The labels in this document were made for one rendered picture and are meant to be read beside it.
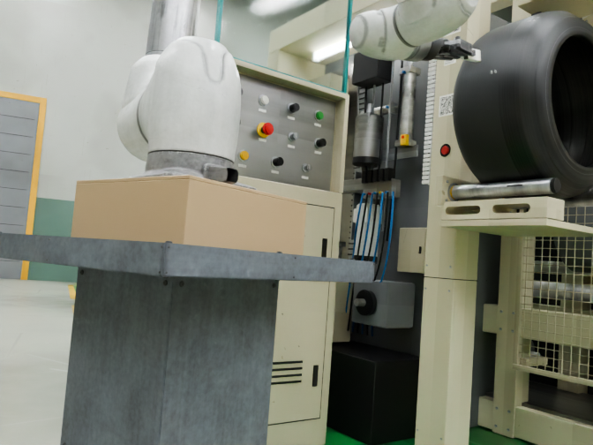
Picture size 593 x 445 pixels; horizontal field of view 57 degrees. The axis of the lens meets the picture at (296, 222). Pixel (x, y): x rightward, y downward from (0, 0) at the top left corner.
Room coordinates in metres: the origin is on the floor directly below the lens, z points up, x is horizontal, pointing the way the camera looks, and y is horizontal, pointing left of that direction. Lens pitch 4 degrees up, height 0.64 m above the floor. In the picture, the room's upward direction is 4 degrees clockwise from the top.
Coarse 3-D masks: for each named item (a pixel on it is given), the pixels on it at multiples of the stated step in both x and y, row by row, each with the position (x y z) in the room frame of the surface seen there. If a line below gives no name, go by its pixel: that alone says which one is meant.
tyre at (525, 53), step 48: (480, 48) 1.59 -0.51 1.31; (528, 48) 1.45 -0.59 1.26; (576, 48) 1.73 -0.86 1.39; (480, 96) 1.54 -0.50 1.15; (528, 96) 1.44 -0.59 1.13; (576, 96) 1.84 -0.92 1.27; (480, 144) 1.58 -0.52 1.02; (528, 144) 1.48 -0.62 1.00; (576, 144) 1.84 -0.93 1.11; (576, 192) 1.62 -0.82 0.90
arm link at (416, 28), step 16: (400, 0) 1.10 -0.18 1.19; (416, 0) 1.08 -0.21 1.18; (432, 0) 1.07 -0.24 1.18; (448, 0) 1.05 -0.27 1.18; (464, 0) 1.05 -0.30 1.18; (400, 16) 1.14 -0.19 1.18; (416, 16) 1.10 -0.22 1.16; (432, 16) 1.08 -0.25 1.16; (448, 16) 1.07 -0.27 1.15; (464, 16) 1.07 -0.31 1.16; (400, 32) 1.16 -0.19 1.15; (416, 32) 1.13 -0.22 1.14; (432, 32) 1.12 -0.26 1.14; (448, 32) 1.12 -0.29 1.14
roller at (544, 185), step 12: (516, 180) 1.58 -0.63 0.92; (528, 180) 1.54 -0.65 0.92; (540, 180) 1.51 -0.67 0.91; (552, 180) 1.48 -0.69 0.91; (456, 192) 1.73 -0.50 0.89; (468, 192) 1.70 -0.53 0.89; (480, 192) 1.66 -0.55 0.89; (492, 192) 1.63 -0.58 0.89; (504, 192) 1.60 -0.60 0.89; (516, 192) 1.57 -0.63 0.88; (528, 192) 1.54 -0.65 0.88; (540, 192) 1.52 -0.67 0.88; (552, 192) 1.49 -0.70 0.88
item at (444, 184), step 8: (440, 176) 1.74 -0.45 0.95; (440, 184) 1.74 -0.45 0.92; (448, 184) 1.75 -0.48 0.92; (456, 184) 1.77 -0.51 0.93; (464, 184) 1.80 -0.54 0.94; (472, 184) 1.82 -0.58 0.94; (440, 192) 1.74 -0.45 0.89; (448, 192) 1.75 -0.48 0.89; (440, 200) 1.74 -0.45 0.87; (448, 200) 1.76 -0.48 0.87; (456, 200) 1.77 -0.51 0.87
